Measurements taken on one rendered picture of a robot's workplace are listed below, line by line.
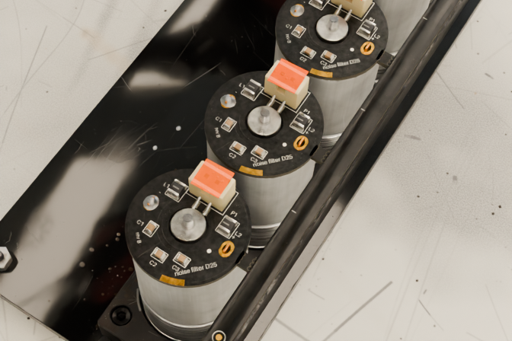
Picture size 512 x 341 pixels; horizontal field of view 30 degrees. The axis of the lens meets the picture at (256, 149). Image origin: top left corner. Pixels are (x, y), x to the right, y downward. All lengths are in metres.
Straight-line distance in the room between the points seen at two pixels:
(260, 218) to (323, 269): 0.04
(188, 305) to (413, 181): 0.09
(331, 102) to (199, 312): 0.06
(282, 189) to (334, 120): 0.03
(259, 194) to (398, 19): 0.06
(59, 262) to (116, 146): 0.03
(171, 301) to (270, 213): 0.03
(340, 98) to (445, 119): 0.07
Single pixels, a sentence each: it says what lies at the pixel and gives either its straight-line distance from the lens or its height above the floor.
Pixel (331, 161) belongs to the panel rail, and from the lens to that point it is 0.20.
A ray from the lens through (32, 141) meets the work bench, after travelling 0.27.
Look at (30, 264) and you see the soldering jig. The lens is 0.25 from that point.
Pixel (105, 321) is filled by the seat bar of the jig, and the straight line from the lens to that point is 0.23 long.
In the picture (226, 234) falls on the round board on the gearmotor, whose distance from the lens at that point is 0.19.
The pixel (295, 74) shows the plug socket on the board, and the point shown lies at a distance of 0.20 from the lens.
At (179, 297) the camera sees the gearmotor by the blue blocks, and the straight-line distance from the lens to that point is 0.19.
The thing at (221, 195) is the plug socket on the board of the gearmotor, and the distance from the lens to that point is 0.19.
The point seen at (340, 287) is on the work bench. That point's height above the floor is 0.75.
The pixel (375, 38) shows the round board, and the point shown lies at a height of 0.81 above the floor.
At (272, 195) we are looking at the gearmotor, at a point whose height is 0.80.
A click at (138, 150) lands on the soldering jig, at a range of 0.25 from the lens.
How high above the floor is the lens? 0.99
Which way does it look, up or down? 63 degrees down
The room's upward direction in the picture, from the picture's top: 4 degrees clockwise
